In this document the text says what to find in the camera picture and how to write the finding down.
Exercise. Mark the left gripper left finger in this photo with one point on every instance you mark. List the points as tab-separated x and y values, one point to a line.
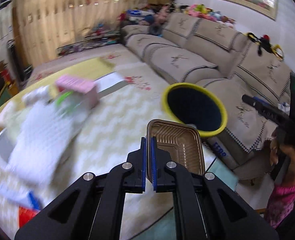
92	206

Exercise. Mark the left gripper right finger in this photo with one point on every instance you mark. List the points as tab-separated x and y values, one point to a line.
205	207

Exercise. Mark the brown plastic food tray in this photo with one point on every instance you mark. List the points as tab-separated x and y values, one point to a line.
181	141

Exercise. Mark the white bubble wrap sheet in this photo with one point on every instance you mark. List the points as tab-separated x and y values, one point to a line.
40	135

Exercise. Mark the pink cardboard box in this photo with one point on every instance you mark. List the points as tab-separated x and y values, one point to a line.
71	87

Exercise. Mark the pink sleeved forearm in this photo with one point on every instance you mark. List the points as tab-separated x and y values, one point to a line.
280	204

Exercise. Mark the yellow rimmed trash bin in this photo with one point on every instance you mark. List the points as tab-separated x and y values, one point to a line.
191	104

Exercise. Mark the person's right hand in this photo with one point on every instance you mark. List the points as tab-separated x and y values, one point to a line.
289	151

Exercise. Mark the red snack packet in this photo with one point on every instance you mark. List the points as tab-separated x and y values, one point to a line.
25	215

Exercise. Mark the yellow patterned tablecloth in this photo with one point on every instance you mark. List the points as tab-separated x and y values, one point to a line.
113	130

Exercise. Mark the black yellow plush toy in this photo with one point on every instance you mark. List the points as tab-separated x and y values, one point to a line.
264	44

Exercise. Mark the white ceramic bowl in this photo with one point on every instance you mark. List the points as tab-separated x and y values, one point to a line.
6	148

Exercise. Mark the beige sectional sofa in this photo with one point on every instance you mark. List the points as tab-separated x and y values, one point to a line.
228	64

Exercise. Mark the floral floor mat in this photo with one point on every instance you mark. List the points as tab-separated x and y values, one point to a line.
94	63

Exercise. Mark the pile of plush toys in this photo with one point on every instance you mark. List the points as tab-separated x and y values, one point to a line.
152	7

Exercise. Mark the cream patterned curtain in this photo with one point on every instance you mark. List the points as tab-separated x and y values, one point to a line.
45	25

